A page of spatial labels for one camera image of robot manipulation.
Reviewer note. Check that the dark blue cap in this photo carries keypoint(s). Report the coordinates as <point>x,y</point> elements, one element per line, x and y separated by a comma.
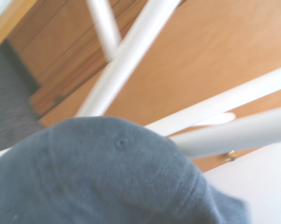
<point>96,175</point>

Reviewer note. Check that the wooden door frame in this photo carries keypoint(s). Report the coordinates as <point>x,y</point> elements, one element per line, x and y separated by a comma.
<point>9,21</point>

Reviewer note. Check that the brass door hinge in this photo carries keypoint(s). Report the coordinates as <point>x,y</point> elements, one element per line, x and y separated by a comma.
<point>230,156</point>

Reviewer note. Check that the wooden door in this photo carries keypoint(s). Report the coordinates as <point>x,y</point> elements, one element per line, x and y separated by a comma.
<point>200,58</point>

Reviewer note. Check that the white coat rack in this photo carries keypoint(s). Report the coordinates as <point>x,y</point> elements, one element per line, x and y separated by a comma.
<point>121,70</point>

